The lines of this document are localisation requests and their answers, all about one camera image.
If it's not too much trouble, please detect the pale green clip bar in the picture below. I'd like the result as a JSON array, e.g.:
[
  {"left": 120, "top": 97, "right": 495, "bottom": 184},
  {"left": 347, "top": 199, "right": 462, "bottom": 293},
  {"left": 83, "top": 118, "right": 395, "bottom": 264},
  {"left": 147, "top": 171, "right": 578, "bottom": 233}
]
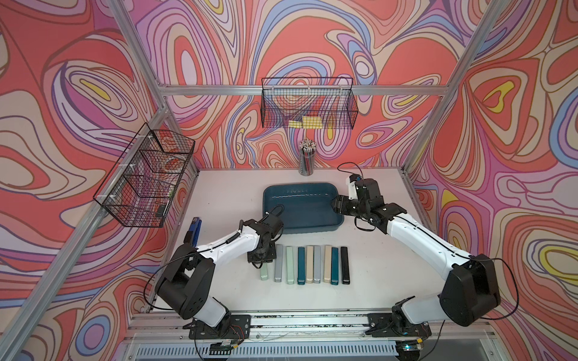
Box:
[{"left": 285, "top": 246, "right": 295, "bottom": 284}]

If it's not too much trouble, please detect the light green clip bar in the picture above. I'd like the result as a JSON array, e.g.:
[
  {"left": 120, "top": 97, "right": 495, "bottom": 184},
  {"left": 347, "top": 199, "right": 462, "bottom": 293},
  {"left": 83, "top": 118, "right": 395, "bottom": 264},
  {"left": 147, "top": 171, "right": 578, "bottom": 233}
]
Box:
[{"left": 260, "top": 263, "right": 269, "bottom": 281}]

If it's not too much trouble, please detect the teal plastic storage box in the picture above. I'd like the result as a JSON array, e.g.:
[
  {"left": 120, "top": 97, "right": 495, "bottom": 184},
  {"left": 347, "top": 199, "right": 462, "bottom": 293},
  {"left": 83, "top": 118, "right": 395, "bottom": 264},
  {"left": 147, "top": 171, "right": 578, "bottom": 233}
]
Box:
[{"left": 263, "top": 182, "right": 344, "bottom": 234}]

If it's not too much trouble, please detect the beige clip bar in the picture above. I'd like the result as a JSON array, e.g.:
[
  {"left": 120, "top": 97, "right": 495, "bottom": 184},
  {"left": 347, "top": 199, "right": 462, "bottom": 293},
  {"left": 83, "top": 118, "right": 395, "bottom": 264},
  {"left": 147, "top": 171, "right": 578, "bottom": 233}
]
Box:
[{"left": 306, "top": 245, "right": 314, "bottom": 284}]

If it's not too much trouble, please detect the dark teal clip bar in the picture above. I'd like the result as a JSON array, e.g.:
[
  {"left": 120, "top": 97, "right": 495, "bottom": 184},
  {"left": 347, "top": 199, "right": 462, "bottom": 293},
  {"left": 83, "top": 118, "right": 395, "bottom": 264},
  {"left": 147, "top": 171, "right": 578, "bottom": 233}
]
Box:
[{"left": 297, "top": 247, "right": 306, "bottom": 285}]

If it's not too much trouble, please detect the light grey clip bar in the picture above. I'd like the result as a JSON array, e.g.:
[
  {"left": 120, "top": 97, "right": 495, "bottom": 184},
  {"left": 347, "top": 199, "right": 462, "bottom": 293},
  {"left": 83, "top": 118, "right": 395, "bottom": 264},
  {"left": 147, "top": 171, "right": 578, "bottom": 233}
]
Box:
[{"left": 313, "top": 245, "right": 322, "bottom": 284}]

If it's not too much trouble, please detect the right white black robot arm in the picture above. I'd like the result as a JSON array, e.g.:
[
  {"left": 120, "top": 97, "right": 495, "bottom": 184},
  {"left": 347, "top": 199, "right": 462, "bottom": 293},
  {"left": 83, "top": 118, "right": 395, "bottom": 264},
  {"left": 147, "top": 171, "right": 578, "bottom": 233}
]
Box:
[{"left": 331, "top": 174, "right": 501, "bottom": 335}]

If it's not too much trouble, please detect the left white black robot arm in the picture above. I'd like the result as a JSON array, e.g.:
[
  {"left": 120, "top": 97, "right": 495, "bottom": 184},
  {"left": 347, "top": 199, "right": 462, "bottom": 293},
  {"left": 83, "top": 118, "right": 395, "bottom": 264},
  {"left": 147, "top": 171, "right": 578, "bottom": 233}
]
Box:
[{"left": 154, "top": 212, "right": 284, "bottom": 341}]

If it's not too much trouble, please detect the cream clip bar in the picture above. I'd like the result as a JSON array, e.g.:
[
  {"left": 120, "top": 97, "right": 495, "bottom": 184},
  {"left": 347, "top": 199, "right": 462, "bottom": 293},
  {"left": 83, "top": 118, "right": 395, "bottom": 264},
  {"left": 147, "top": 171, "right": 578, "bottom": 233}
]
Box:
[{"left": 323, "top": 245, "right": 332, "bottom": 283}]

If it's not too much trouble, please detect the black clip bar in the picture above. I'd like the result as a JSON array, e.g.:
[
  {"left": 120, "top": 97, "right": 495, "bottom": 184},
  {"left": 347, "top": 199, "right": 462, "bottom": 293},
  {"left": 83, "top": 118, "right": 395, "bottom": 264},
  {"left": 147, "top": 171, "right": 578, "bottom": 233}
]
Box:
[{"left": 340, "top": 247, "right": 351, "bottom": 285}]

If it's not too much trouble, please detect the blue black stapler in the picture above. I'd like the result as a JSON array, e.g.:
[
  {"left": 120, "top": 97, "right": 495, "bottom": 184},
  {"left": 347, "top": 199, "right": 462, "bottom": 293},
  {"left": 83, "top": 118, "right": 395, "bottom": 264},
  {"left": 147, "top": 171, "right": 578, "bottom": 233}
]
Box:
[{"left": 183, "top": 217, "right": 202, "bottom": 247}]

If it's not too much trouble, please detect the mesh pencil cup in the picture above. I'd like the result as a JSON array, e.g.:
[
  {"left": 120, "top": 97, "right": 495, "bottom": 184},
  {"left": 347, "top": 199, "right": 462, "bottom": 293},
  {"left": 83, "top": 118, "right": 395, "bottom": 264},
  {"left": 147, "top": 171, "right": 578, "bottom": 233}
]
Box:
[{"left": 299, "top": 138, "right": 316, "bottom": 176}]

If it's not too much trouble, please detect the black wire basket back wall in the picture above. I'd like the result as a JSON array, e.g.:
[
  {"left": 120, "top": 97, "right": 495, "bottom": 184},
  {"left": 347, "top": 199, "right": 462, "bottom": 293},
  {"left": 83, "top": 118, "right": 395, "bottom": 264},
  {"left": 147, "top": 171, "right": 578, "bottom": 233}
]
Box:
[{"left": 260, "top": 75, "right": 358, "bottom": 129}]

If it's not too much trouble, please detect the black wire basket wall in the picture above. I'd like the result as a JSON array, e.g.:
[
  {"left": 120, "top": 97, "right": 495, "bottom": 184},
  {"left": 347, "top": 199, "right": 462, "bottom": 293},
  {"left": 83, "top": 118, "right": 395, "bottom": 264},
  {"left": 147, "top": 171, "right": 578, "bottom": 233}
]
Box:
[
  {"left": 260, "top": 75, "right": 358, "bottom": 129},
  {"left": 93, "top": 124, "right": 195, "bottom": 228}
]

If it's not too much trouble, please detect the black wire basket left wall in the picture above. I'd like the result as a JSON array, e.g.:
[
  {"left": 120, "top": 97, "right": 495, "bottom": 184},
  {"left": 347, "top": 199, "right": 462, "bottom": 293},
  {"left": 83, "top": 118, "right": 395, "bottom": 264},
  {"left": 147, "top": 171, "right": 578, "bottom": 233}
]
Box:
[{"left": 93, "top": 124, "right": 195, "bottom": 228}]

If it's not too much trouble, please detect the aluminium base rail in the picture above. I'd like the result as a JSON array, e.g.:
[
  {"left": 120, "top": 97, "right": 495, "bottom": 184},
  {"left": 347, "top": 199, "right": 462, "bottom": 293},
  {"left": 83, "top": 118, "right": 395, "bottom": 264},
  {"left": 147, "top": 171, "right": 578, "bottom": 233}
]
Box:
[{"left": 113, "top": 310, "right": 510, "bottom": 360}]

